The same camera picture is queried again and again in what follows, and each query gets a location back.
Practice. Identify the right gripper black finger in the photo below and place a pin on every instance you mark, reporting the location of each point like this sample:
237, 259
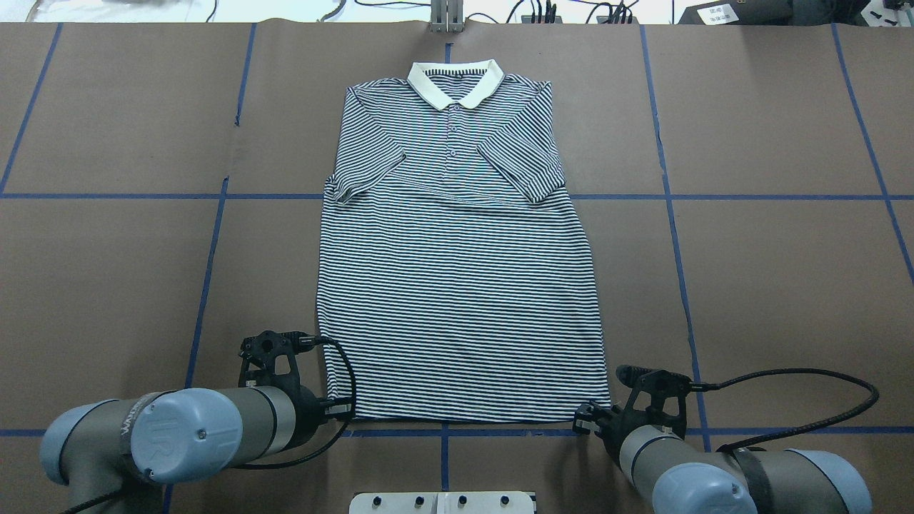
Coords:
593, 418

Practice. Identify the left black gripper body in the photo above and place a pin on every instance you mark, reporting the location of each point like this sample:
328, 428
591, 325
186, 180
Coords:
308, 407

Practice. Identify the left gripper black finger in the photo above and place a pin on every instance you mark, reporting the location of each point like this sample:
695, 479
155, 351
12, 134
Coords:
337, 409

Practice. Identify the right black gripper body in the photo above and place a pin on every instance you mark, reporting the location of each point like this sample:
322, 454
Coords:
612, 426

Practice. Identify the navy white striped polo shirt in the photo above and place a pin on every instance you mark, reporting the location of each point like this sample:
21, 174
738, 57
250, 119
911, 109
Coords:
453, 268

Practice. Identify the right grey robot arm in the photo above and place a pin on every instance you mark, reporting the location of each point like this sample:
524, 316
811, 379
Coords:
645, 439

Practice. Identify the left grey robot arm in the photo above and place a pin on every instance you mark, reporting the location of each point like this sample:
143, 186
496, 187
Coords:
117, 456

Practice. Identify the black box with label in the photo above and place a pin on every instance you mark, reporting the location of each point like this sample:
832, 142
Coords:
717, 13

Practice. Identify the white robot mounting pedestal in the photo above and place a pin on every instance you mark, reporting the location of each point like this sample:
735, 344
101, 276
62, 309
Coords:
508, 501

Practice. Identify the aluminium frame post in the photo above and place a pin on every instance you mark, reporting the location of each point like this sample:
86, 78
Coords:
447, 16

